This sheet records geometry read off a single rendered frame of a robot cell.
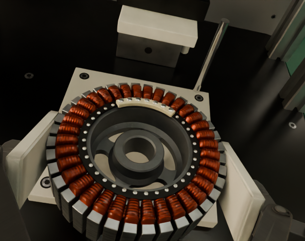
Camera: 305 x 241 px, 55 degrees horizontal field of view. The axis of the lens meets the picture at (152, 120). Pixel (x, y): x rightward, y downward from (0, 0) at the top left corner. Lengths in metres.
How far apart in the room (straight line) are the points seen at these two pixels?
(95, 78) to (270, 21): 0.30
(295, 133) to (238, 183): 0.21
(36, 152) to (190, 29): 0.14
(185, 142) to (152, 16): 0.10
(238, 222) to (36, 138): 0.11
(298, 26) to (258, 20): 0.07
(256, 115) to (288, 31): 0.13
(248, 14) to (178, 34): 0.27
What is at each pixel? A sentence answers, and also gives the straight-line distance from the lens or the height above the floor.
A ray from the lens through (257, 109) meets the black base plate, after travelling 0.37.
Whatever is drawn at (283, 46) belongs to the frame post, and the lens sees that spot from 0.45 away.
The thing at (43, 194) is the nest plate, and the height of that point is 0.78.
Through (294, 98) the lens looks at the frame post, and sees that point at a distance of 0.38.
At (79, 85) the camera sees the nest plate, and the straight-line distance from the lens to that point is 0.31.
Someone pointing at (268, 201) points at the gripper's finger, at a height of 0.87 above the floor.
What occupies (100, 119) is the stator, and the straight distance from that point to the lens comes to 0.19.
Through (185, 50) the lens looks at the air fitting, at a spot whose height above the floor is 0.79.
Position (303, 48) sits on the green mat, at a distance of 0.57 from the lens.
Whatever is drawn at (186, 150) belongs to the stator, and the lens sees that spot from 0.19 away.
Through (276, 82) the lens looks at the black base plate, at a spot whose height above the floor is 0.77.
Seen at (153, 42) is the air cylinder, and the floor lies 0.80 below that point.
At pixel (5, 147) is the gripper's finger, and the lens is 0.17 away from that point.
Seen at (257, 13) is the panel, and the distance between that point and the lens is 0.49.
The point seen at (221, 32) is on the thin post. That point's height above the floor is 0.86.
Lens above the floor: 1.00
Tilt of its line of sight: 49 degrees down
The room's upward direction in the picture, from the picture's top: 16 degrees clockwise
